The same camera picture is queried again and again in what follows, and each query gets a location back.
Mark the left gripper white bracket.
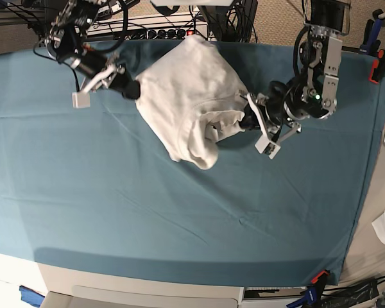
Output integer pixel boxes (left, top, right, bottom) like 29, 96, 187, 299
238, 91, 301, 159

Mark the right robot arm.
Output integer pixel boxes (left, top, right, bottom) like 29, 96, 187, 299
44, 1, 141, 108

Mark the blue cloth on floor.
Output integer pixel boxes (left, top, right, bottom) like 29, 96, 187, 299
19, 286, 45, 307

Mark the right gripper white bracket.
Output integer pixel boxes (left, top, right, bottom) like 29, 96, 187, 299
71, 54, 141, 108

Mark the blue black clamp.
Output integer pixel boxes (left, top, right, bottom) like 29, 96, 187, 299
286, 287, 323, 308

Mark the blue clamp upper right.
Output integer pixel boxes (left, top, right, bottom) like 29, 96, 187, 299
342, 19, 383, 57

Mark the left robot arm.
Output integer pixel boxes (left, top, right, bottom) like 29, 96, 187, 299
239, 1, 351, 158

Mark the white T-shirt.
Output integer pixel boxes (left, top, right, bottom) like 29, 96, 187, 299
135, 35, 248, 170

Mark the teal table cloth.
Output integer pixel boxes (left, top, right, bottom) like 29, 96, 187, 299
0, 51, 385, 287

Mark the orange black clamp upper right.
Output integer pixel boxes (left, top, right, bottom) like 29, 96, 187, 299
369, 49, 385, 84

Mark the beige plastic bin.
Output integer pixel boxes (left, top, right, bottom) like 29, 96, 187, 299
41, 286, 239, 307

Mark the white power strip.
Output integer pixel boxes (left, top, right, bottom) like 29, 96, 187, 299
84, 11, 214, 42

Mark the orange black table clamp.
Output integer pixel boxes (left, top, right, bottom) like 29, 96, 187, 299
311, 270, 330, 289

